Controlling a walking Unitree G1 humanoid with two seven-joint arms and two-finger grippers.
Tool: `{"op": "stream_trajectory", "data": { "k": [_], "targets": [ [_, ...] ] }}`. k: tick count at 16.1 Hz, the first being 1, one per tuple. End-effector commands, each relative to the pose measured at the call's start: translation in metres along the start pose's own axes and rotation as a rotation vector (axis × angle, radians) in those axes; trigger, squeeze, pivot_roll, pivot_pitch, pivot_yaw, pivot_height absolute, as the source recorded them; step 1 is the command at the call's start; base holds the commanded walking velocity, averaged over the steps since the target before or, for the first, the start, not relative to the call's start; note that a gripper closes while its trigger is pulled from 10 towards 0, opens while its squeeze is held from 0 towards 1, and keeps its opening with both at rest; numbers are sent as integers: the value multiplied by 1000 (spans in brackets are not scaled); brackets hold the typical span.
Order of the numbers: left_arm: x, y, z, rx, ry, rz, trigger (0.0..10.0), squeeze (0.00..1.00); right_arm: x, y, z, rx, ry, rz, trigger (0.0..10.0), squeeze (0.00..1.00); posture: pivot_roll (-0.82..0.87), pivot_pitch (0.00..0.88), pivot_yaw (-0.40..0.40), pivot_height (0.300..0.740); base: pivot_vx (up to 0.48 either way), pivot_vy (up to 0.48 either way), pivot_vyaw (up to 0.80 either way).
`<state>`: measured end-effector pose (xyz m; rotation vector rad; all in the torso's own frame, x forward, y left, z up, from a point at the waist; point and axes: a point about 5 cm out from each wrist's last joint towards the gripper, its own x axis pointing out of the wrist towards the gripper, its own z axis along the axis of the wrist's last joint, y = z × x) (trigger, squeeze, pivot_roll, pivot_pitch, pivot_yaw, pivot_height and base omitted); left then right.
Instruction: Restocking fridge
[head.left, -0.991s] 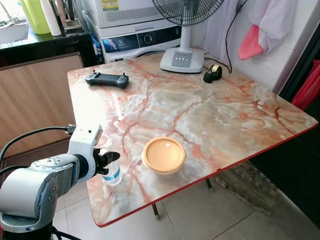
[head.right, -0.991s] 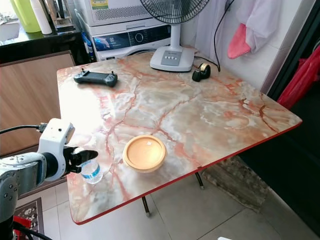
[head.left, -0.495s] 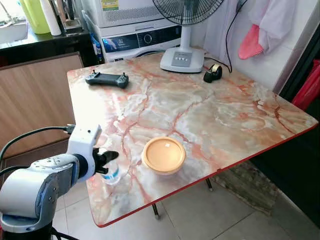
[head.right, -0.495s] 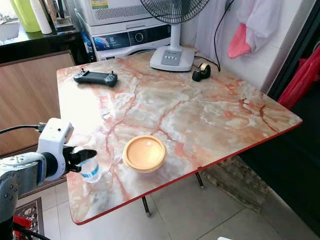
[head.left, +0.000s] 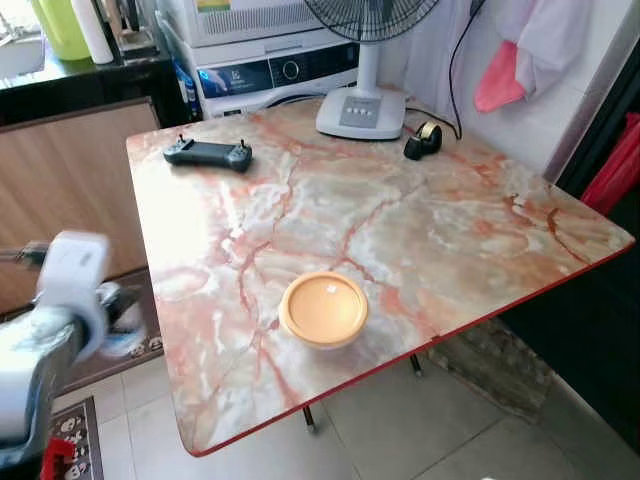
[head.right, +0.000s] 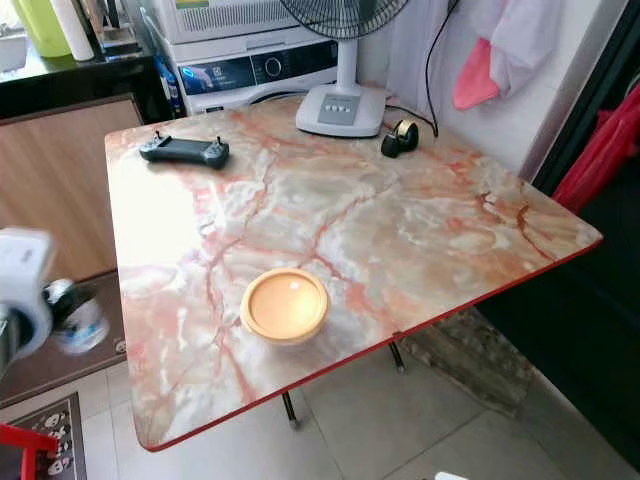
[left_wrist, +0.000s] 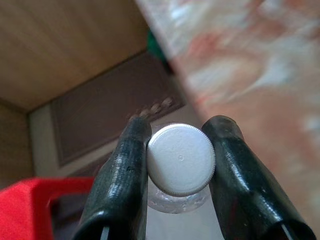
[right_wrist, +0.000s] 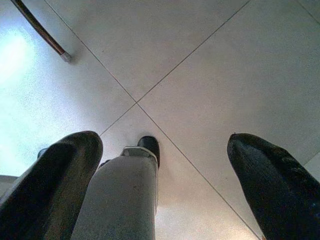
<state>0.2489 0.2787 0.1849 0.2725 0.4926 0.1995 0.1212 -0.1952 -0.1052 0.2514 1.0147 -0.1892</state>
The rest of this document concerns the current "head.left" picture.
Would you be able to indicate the dark glossy cabinet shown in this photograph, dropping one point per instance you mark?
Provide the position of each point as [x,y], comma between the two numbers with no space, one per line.
[580,320]

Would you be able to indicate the wooden cabinet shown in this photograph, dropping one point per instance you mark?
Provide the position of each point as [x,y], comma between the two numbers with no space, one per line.
[70,170]

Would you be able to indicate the grey patterned rug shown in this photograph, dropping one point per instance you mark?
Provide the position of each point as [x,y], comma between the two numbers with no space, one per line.
[80,445]

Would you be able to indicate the red hanging bag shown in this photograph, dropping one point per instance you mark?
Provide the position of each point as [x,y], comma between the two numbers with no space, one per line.
[615,170]

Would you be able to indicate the red stool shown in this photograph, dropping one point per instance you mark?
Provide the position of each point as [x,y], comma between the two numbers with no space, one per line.
[55,462]

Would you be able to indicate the black handheld controller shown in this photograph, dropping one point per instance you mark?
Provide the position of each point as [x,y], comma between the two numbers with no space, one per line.
[207,152]

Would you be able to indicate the orange lidded bowl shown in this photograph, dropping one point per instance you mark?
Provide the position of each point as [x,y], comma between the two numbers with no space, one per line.
[323,309]

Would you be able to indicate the black kitchen counter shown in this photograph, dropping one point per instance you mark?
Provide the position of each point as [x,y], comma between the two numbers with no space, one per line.
[90,85]

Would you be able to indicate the white counter container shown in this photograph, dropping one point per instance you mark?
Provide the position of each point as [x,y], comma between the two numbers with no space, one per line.
[20,58]

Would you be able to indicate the white paper roll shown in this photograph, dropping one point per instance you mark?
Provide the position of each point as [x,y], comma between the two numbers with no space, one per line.
[95,35]

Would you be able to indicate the green plastic container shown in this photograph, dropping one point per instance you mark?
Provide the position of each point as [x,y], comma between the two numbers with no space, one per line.
[60,30]

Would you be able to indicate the white front-load washing machine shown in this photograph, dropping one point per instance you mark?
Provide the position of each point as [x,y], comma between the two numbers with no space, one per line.
[290,70]

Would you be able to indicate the marble pattern folding table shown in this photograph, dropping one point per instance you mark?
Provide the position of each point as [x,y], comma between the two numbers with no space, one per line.
[420,230]

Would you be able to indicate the pink hanging cloth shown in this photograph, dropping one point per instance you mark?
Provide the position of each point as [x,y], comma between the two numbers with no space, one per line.
[497,85]

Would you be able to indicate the white hanging garment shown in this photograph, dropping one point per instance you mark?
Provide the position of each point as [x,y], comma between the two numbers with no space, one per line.
[550,40]

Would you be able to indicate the white stacked appliance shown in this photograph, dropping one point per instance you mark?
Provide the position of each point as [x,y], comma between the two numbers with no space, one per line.
[250,25]

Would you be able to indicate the black tape dispenser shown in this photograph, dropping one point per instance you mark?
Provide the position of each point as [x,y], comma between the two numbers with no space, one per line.
[423,142]

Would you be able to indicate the white pedestal fan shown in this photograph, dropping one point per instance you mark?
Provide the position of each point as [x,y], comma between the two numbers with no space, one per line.
[362,110]

